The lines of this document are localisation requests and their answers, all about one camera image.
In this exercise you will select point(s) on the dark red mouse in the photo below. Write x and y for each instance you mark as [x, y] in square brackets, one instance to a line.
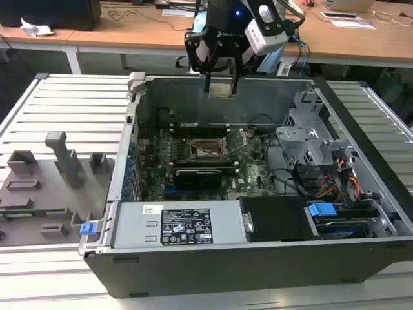
[309, 2]

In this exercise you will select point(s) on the hard disk in blue carrier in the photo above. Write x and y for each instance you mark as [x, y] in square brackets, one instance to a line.
[321, 213]

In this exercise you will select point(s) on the silver CPU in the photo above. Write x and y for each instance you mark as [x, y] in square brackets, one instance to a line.
[221, 90]

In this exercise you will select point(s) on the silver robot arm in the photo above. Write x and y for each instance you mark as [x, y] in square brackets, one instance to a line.
[270, 62]

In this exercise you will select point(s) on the grey parts rack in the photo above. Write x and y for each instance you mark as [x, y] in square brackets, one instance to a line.
[48, 193]

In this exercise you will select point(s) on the blue expansion slot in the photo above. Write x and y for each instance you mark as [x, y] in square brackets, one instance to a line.
[171, 194]

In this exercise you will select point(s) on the wooden desk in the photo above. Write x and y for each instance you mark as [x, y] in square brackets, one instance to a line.
[355, 42]
[129, 29]
[13, 34]

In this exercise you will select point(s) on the grey power supply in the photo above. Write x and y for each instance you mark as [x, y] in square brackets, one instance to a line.
[135, 226]

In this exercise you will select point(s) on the green motherboard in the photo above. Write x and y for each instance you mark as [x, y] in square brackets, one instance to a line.
[255, 174]

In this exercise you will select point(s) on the blue case latch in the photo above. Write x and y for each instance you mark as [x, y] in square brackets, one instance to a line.
[87, 229]

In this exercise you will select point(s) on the silver laptop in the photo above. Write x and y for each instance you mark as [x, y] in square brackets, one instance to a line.
[351, 4]

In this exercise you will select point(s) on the CPU socket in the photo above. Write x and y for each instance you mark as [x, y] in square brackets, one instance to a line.
[206, 150]

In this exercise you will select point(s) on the black monitor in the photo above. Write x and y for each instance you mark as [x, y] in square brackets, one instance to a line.
[48, 13]

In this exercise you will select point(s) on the black plastic shroud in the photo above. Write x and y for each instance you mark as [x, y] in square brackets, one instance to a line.
[277, 219]

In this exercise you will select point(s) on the black grey PC case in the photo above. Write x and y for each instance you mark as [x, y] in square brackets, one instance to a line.
[226, 271]

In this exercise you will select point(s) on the black graphics card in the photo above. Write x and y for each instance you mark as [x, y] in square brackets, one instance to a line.
[197, 181]

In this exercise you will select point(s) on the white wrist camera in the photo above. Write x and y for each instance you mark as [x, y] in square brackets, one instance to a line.
[264, 38]

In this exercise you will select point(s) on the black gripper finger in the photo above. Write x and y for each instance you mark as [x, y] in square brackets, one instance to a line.
[235, 74]
[193, 55]

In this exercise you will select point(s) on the crumpled white paper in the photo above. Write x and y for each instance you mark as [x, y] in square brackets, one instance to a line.
[35, 29]

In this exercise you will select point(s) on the white paper sheet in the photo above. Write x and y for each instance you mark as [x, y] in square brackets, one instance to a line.
[355, 24]
[177, 13]

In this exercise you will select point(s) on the black power adapter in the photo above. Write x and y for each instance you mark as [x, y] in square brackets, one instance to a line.
[164, 6]

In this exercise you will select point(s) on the grey metal drive cage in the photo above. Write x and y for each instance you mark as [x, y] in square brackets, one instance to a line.
[300, 135]

